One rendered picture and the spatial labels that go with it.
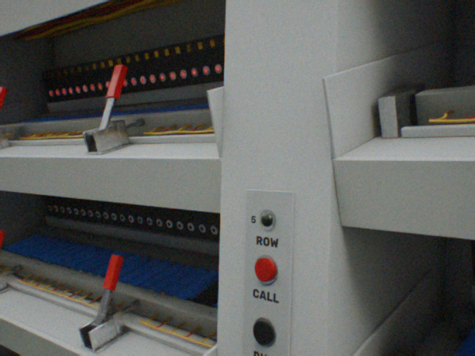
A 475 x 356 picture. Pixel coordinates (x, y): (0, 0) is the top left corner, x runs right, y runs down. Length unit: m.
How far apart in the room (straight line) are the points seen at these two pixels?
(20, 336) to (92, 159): 0.25
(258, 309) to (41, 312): 0.37
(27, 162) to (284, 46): 0.37
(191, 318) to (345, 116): 0.27
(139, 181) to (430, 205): 0.26
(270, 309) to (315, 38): 0.18
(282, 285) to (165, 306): 0.22
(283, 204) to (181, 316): 0.22
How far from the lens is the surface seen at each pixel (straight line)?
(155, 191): 0.46
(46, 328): 0.64
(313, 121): 0.34
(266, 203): 0.35
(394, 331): 0.42
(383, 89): 0.38
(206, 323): 0.51
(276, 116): 0.35
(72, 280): 0.68
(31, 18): 0.67
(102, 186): 0.52
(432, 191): 0.31
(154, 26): 0.79
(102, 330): 0.55
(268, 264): 0.35
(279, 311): 0.36
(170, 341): 0.52
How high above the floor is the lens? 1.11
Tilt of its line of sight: 2 degrees down
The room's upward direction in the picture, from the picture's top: 2 degrees clockwise
